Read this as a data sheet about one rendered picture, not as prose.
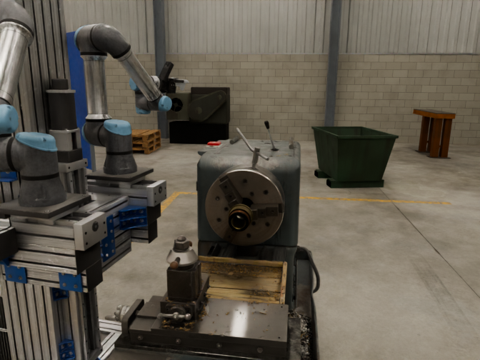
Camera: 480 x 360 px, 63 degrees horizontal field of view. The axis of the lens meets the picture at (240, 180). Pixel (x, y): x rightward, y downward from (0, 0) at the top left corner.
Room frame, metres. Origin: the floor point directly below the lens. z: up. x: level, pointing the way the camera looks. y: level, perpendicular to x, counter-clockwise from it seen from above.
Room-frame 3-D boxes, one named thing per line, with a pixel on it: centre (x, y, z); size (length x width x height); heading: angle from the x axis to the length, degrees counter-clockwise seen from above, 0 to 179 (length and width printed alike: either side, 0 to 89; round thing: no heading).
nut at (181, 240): (0.92, 0.15, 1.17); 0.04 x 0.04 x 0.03
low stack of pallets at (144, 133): (9.43, 2.47, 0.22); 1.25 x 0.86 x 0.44; 177
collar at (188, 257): (0.92, 0.15, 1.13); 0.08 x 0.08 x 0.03
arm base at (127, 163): (1.77, 0.55, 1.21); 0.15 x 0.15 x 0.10
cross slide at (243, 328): (0.91, 0.08, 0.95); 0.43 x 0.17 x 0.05; 82
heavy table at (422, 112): (9.46, -4.58, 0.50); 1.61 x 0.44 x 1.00; 174
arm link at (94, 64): (1.85, 0.66, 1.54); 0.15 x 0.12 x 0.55; 54
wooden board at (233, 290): (1.25, 0.02, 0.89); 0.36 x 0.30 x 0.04; 82
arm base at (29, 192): (1.29, 0.68, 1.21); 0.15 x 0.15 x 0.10
